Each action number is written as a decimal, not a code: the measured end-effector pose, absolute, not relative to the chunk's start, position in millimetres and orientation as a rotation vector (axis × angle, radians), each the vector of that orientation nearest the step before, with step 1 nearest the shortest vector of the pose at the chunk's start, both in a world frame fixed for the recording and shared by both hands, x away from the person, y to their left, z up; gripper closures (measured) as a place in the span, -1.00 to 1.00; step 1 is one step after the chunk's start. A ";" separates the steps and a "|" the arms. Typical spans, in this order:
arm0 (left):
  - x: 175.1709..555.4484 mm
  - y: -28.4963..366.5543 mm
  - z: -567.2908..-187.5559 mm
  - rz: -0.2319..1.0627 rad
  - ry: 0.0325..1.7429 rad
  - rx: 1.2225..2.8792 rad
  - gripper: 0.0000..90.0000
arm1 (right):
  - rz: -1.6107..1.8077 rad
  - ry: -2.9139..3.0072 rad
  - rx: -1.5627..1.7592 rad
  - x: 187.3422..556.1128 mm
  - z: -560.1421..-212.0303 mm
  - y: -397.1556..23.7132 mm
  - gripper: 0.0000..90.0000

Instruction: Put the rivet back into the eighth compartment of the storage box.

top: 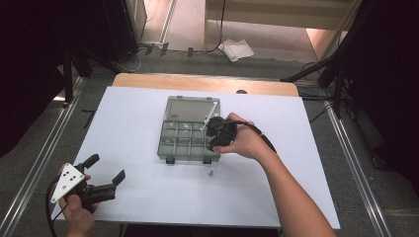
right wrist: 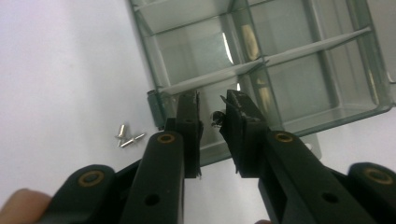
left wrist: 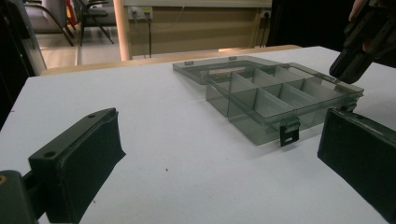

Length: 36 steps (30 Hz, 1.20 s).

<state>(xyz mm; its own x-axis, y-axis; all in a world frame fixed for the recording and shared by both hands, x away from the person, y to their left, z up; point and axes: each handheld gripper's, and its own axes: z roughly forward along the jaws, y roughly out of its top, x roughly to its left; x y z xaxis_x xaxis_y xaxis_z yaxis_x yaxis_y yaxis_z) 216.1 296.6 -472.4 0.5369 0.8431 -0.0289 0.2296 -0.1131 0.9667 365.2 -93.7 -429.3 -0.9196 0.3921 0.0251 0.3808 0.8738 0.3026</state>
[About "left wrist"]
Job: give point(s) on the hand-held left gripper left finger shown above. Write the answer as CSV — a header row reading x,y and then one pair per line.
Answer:
x,y
77,161

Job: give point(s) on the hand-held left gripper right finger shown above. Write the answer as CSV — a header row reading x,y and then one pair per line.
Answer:
x,y
361,155

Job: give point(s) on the transparent grey compartment box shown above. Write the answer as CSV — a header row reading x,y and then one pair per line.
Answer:
x,y
264,102

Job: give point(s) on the white board sheet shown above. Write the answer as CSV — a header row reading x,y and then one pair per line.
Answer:
x,y
155,102

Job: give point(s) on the wooden table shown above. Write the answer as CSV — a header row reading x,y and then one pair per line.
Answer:
x,y
140,61

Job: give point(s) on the grey armchair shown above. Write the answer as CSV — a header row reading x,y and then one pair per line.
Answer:
x,y
49,21

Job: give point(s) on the red fire extinguisher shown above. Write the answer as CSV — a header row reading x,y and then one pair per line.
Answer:
x,y
70,14

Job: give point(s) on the black chair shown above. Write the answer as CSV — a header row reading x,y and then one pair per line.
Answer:
x,y
93,14

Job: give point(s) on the beige wooden counter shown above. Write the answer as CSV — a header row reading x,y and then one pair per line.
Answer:
x,y
199,31

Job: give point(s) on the white wall socket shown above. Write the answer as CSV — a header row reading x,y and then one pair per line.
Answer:
x,y
134,12
265,13

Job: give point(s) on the yellow labelled wall socket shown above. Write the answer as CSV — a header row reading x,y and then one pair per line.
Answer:
x,y
147,11

